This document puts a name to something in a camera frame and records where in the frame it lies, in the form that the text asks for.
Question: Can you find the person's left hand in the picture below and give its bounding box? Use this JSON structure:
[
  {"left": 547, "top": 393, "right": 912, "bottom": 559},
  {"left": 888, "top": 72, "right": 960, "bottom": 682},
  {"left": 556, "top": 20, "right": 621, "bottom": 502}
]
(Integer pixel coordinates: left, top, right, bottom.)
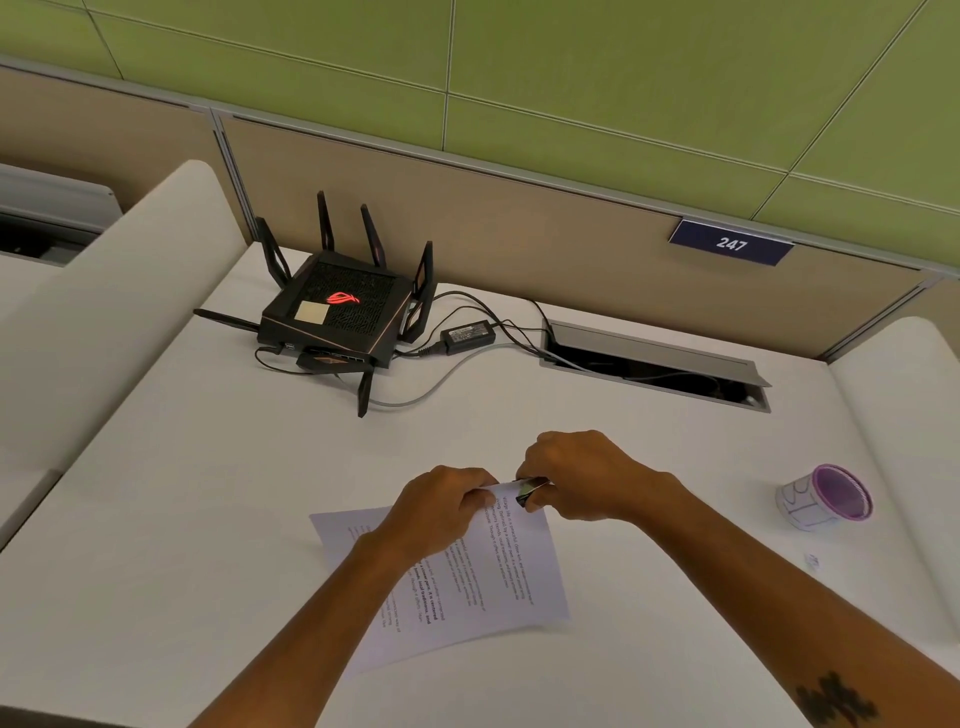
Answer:
[{"left": 372, "top": 465, "right": 501, "bottom": 566}]

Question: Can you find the person's right hand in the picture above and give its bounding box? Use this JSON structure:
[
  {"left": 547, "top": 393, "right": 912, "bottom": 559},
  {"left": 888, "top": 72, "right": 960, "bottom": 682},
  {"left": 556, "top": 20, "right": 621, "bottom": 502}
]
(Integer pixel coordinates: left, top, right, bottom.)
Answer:
[{"left": 515, "top": 429, "right": 680, "bottom": 524}]

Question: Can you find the printed white paper sheet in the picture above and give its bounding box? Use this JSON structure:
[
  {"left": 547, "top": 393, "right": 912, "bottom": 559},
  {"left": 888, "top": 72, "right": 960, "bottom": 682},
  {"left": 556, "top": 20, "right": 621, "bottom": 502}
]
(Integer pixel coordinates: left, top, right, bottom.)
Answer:
[{"left": 309, "top": 482, "right": 571, "bottom": 676}]

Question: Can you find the person's left forearm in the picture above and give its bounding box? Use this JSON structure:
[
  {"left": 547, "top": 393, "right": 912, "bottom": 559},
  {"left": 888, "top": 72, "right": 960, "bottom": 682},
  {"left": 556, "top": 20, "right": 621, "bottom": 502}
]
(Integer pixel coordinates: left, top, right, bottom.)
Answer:
[{"left": 187, "top": 525, "right": 421, "bottom": 728}]

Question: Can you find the person's right forearm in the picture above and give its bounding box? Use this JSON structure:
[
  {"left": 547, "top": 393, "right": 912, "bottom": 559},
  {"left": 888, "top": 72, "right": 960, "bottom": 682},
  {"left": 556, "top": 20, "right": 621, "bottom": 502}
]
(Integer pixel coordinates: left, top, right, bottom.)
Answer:
[{"left": 637, "top": 474, "right": 960, "bottom": 728}]

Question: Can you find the black power adapter brick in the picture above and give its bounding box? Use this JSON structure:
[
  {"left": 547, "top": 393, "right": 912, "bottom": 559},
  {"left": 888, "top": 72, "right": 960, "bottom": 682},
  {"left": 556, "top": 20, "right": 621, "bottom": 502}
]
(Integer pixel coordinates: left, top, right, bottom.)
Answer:
[{"left": 440, "top": 320, "right": 498, "bottom": 355}]

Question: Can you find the black router with antennas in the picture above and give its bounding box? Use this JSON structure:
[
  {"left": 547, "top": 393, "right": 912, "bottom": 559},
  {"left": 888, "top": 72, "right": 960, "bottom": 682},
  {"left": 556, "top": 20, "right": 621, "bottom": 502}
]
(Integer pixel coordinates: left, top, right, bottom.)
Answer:
[{"left": 193, "top": 190, "right": 438, "bottom": 419}]

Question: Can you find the purple lidded white cup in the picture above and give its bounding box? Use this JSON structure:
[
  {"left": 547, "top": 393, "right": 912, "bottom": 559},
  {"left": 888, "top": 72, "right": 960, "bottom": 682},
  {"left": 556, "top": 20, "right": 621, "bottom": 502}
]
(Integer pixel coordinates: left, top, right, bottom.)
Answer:
[{"left": 775, "top": 463, "right": 875, "bottom": 534}]

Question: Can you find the blue number sign plate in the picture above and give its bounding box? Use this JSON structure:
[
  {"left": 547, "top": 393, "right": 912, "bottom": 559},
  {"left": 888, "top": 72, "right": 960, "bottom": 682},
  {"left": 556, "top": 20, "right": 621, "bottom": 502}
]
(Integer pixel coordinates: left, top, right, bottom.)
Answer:
[{"left": 668, "top": 218, "right": 795, "bottom": 268}]

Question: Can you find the white desk divider panel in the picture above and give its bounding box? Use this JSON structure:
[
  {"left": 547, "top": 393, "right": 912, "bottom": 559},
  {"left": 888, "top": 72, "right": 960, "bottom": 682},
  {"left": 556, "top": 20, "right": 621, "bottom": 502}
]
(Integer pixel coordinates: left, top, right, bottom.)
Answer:
[
  {"left": 827, "top": 315, "right": 960, "bottom": 676},
  {"left": 0, "top": 159, "right": 250, "bottom": 552}
]

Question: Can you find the grey office equipment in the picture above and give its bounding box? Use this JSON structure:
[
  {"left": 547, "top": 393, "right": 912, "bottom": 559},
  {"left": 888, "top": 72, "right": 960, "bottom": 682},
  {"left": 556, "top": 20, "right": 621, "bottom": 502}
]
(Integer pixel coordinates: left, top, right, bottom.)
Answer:
[{"left": 0, "top": 162, "right": 123, "bottom": 268}]

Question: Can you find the grey network cable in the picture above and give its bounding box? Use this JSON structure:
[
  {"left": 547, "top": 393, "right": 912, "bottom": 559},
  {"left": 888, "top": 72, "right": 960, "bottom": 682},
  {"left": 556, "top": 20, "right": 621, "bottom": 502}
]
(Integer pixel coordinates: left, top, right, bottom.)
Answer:
[{"left": 369, "top": 339, "right": 594, "bottom": 410}]

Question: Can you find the metal desk cable hatch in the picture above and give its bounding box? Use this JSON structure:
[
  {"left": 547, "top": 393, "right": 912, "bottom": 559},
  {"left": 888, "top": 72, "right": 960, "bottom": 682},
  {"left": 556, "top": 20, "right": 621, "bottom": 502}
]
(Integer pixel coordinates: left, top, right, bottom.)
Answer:
[{"left": 539, "top": 318, "right": 773, "bottom": 415}]

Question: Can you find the black power cable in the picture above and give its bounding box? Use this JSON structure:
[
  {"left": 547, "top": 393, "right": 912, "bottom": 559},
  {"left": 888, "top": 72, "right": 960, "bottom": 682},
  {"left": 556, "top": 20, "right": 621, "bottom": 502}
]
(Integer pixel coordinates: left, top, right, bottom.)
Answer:
[{"left": 393, "top": 290, "right": 560, "bottom": 360}]

